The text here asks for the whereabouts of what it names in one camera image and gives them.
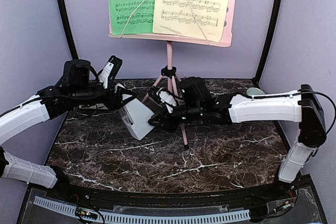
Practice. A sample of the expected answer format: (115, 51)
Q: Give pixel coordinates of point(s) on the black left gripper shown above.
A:
(111, 103)

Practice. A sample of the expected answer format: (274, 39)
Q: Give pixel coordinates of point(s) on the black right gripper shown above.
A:
(168, 125)

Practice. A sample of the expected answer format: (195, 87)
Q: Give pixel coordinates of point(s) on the white metronome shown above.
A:
(135, 116)

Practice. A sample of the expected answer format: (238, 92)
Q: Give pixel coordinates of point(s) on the green paper sheet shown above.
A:
(135, 16)

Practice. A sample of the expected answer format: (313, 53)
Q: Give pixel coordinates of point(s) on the yellow paper sheet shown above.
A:
(199, 19)

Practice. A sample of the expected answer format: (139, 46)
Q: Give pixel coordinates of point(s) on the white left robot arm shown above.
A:
(79, 85)

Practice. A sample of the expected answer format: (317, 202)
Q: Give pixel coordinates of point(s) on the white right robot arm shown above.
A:
(197, 104)

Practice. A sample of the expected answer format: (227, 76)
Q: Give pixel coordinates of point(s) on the floral patterned coaster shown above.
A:
(98, 106)

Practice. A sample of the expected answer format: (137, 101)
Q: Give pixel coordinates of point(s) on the pale green bowl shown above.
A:
(254, 91)

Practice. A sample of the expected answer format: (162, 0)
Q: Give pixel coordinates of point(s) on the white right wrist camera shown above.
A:
(164, 96)

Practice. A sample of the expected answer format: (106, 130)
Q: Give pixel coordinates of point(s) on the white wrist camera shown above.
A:
(164, 96)
(110, 70)

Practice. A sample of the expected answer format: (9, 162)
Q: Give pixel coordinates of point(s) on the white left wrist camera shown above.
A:
(110, 70)

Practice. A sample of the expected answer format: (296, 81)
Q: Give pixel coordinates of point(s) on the black left frame post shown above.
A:
(67, 29)

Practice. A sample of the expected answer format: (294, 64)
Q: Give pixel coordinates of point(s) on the black frame post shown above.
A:
(268, 41)
(67, 29)

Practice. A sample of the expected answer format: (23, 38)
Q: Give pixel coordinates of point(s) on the black front rail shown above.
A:
(254, 197)

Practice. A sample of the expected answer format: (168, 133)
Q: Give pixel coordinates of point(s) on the grey cable duct strip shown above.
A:
(142, 215)

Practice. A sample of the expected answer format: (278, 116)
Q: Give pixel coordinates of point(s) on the black right frame post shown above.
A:
(268, 41)

